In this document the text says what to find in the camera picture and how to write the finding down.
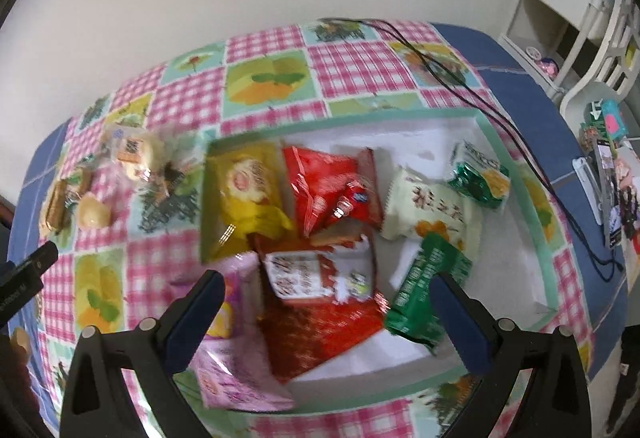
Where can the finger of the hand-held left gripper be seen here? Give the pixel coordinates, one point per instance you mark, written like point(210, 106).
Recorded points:
point(42, 258)

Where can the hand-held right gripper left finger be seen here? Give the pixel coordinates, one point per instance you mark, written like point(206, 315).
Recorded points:
point(195, 318)

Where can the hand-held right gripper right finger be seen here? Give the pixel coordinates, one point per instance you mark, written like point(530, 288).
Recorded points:
point(462, 323)

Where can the dark green snack packet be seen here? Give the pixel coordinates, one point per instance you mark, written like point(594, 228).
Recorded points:
point(417, 293)

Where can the purple snack packet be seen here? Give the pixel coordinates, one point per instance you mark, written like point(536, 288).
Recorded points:
point(235, 368)

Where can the cream snack packet brown print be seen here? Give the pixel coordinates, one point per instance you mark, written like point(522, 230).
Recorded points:
point(430, 208)

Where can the maroon snack packet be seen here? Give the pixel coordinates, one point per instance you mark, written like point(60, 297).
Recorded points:
point(310, 273)

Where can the green white corn snack packet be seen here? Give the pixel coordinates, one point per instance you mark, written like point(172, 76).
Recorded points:
point(482, 178)

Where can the red snack packet blue oval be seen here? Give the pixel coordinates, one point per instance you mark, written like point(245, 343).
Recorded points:
point(365, 210)

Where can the white box teal rim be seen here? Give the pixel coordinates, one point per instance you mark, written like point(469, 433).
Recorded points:
point(440, 137)

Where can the person's left hand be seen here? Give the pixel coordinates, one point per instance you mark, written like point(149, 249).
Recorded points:
point(21, 342)

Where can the cream round cake clear packet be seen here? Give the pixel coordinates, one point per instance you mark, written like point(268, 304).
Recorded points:
point(95, 213)

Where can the orange red snack packet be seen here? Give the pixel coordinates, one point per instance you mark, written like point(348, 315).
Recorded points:
point(320, 333)

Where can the yellow snack packet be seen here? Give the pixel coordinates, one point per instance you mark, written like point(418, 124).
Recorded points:
point(245, 188)

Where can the white cake packet orange label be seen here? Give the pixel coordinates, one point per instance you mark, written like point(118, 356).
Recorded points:
point(132, 150)

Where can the stack of picture cards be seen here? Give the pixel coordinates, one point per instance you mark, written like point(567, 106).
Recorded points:
point(620, 188)

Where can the white chair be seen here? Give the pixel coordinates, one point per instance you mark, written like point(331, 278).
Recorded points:
point(607, 62)

